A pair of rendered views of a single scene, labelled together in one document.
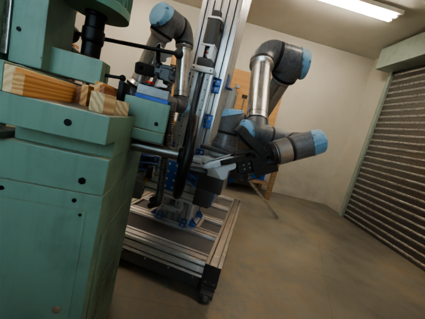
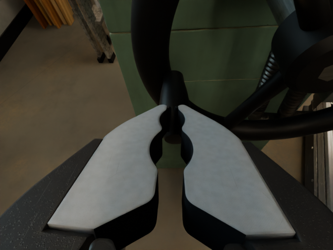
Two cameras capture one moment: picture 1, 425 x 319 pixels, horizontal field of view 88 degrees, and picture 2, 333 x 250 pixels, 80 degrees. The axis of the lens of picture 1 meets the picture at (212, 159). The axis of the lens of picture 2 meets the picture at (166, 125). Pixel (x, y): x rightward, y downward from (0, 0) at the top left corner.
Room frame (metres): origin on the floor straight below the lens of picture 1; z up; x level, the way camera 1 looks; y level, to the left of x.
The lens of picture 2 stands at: (0.64, -0.05, 0.92)
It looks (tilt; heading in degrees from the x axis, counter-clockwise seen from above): 59 degrees down; 103
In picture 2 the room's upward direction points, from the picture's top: 5 degrees counter-clockwise
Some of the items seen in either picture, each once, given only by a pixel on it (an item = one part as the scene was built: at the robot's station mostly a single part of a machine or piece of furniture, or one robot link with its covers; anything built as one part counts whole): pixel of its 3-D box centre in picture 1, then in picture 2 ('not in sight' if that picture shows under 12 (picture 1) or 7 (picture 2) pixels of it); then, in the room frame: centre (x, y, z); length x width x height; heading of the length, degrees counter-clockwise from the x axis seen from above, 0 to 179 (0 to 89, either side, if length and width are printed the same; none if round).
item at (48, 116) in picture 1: (120, 121); not in sight; (0.73, 0.33, 0.87); 0.61 x 0.30 x 0.06; 10
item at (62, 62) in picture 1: (80, 71); not in sight; (0.68, 0.45, 0.99); 0.14 x 0.07 x 0.09; 100
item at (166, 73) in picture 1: (164, 74); not in sight; (0.97, 0.28, 1.09); 0.12 x 0.09 x 0.08; 10
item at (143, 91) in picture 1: (153, 93); not in sight; (0.75, 0.24, 0.99); 0.13 x 0.11 x 0.06; 10
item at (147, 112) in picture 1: (148, 114); not in sight; (0.74, 0.24, 0.91); 0.15 x 0.14 x 0.09; 10
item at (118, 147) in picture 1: (98, 133); not in sight; (0.69, 0.37, 0.82); 0.40 x 0.21 x 0.04; 10
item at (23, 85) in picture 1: (92, 99); not in sight; (0.74, 0.44, 0.92); 0.67 x 0.02 x 0.04; 10
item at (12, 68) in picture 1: (81, 94); not in sight; (0.71, 0.45, 0.92); 0.60 x 0.02 x 0.05; 10
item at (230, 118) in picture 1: (231, 120); not in sight; (1.27, -0.05, 0.98); 0.13 x 0.12 x 0.14; 97
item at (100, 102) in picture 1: (102, 103); not in sight; (0.50, 0.27, 0.92); 0.04 x 0.04 x 0.04; 79
